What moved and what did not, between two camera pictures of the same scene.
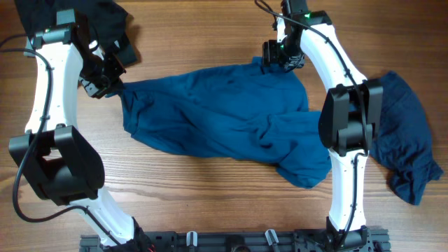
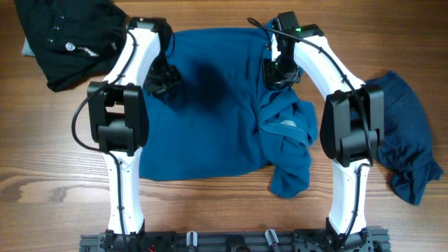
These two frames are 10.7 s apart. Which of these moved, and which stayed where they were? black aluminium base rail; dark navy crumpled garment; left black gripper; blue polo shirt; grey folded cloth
Moved: blue polo shirt; left black gripper
Stayed: grey folded cloth; black aluminium base rail; dark navy crumpled garment
